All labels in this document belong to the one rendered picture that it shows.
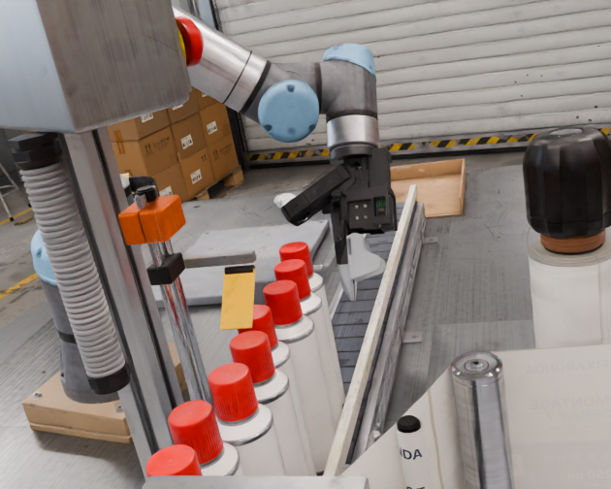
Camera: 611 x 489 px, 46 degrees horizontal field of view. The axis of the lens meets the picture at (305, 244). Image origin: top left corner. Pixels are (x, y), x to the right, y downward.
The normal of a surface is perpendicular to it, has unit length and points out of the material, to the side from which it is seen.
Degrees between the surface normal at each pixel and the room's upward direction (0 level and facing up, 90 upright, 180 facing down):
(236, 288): 46
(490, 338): 0
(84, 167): 90
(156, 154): 90
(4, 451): 0
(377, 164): 60
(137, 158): 90
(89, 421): 90
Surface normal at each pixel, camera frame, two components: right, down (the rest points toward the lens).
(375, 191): -0.29, -0.13
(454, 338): -0.18, -0.92
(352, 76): 0.07, -0.15
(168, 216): 0.96, -0.08
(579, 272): -0.22, 0.41
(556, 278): -0.65, 0.38
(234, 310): -0.29, -0.37
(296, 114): 0.09, 0.38
